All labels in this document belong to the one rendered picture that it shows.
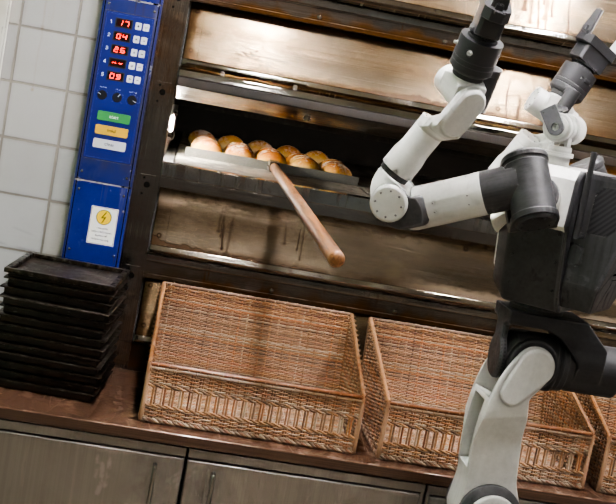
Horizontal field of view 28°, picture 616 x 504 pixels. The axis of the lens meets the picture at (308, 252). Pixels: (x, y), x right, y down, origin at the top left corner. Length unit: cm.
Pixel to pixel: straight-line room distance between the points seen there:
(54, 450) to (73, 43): 112
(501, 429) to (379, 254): 98
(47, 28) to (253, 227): 79
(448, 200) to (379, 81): 105
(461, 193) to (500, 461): 63
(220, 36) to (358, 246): 71
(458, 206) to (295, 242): 110
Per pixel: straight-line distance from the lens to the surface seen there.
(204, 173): 352
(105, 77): 349
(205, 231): 354
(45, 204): 356
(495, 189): 252
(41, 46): 354
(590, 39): 308
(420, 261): 362
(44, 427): 312
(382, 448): 319
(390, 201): 253
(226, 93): 336
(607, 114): 370
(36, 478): 316
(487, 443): 279
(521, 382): 273
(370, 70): 354
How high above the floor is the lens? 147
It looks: 8 degrees down
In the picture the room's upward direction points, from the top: 11 degrees clockwise
